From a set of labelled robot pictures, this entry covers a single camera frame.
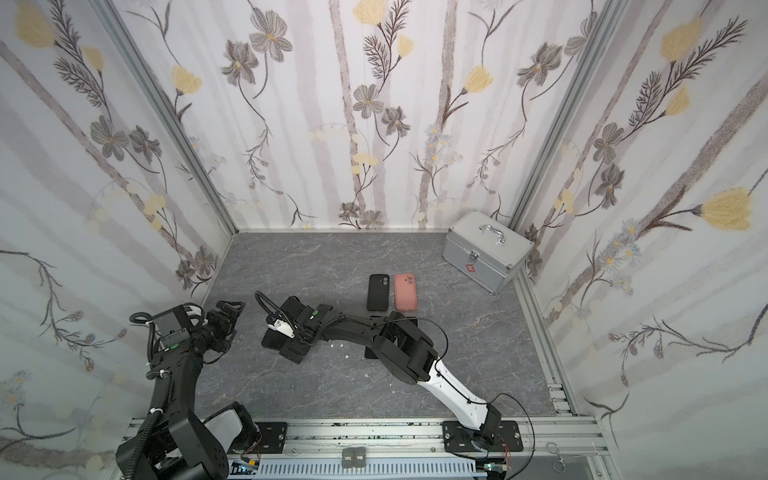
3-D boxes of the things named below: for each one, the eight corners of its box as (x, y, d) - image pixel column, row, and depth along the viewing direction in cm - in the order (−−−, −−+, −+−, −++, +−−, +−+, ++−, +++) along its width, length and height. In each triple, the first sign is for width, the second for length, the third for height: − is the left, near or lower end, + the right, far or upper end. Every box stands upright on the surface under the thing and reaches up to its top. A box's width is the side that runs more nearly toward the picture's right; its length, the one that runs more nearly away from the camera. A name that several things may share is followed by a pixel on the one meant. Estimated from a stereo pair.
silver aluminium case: (490, 300, 103) (505, 272, 90) (438, 260, 114) (445, 230, 102) (519, 272, 111) (536, 243, 98) (468, 237, 122) (478, 207, 110)
